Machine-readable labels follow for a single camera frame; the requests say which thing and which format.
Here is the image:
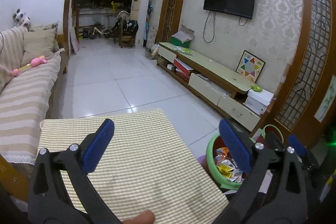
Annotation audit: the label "striped beige sofa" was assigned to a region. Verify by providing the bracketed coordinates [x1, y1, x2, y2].
[1, 27, 65, 165]

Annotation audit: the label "red books stack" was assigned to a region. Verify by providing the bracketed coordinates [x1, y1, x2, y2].
[173, 59, 197, 81]

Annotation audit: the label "operator fingertip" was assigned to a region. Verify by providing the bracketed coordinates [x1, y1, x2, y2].
[122, 210, 155, 224]

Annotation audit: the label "plush cow toy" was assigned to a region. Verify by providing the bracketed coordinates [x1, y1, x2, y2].
[13, 9, 31, 31]

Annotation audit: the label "checkered yellow tablecloth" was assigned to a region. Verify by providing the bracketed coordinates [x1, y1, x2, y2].
[37, 108, 230, 222]

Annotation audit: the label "beige cushion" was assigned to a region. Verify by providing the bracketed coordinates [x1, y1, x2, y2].
[21, 29, 59, 67]

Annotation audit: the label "long tv cabinet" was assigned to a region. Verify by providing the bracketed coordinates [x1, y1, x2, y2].
[157, 43, 261, 133]

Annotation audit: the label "white balance bike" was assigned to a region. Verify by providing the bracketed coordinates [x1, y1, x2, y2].
[88, 26, 112, 40]

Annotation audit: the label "green box with papers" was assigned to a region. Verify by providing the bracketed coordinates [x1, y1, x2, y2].
[170, 25, 194, 48]

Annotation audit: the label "white standing air conditioner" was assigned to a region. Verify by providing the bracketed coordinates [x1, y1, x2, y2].
[130, 0, 149, 47]

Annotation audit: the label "yellow iced tea carton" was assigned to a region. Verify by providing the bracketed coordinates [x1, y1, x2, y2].
[217, 164, 234, 179]

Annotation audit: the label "chinese checkers board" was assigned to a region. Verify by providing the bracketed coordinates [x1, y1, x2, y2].
[236, 50, 265, 83]

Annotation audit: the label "green red trash bin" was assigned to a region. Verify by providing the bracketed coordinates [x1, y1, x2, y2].
[206, 133, 283, 192]

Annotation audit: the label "wooden chair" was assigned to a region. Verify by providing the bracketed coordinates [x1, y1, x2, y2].
[112, 11, 138, 48]

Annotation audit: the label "orange snack bag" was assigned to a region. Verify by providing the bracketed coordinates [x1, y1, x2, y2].
[215, 147, 229, 161]

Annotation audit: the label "yellow cardboard box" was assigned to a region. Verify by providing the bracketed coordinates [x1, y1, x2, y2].
[0, 156, 30, 202]

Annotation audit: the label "white shoe box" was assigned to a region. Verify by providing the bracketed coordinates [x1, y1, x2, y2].
[244, 89, 274, 115]

